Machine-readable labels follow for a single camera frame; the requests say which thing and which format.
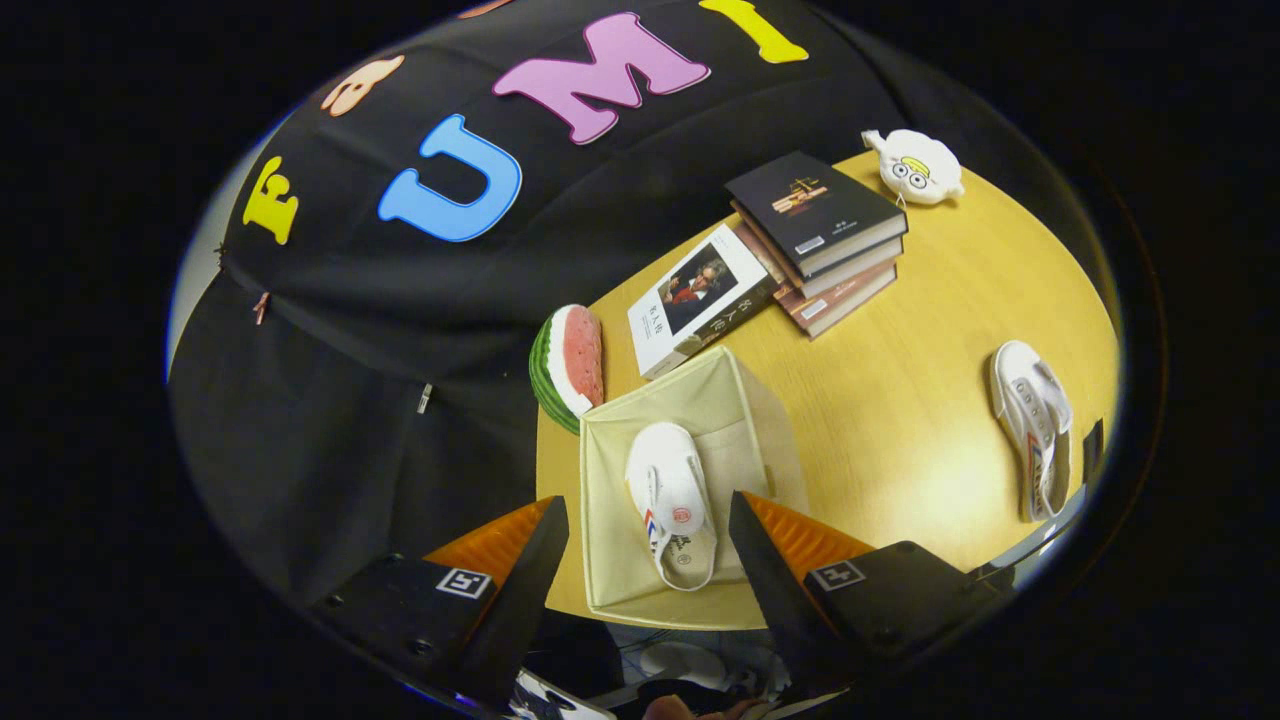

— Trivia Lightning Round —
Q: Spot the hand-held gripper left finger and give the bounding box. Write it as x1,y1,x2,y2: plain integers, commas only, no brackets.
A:
310,495,571,706

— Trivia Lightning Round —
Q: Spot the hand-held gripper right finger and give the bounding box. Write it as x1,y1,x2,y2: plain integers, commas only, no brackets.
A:
728,490,1013,691

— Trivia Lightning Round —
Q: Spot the beige fabric storage box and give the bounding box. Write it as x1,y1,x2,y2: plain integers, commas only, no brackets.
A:
578,345,811,631

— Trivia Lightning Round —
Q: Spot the white canvas shoe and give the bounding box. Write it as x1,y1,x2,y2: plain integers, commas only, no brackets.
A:
989,340,1075,523
625,422,719,592

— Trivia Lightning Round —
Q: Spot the white round object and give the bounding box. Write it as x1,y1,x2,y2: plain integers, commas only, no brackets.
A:
640,642,733,692

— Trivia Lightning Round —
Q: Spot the watermelon slice toy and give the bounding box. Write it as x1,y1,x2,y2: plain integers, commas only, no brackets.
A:
528,304,606,436

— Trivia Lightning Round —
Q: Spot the reddish brown book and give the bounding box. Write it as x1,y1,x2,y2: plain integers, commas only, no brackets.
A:
735,225,898,341

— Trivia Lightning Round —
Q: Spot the white portrait cover book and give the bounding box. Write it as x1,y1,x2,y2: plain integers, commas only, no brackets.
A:
627,223,779,381

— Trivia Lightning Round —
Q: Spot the dark brown book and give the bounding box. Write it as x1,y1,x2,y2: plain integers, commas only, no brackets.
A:
730,200,906,299

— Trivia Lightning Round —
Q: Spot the black hardcover book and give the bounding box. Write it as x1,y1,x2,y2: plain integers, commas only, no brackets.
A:
725,150,909,279

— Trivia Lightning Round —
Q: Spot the white plush toy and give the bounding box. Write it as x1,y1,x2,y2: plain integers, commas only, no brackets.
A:
862,129,965,207

